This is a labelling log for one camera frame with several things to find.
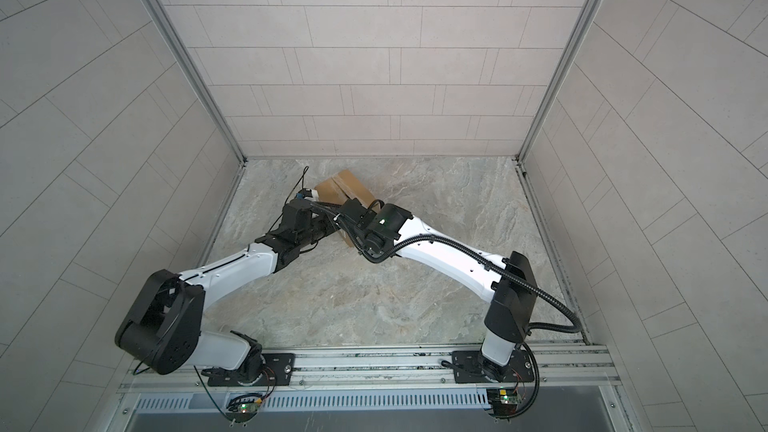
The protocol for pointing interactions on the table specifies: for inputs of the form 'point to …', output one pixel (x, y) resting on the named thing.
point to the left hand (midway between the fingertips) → (349, 212)
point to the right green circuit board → (510, 399)
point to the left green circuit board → (248, 408)
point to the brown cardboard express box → (344, 188)
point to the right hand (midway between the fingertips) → (380, 242)
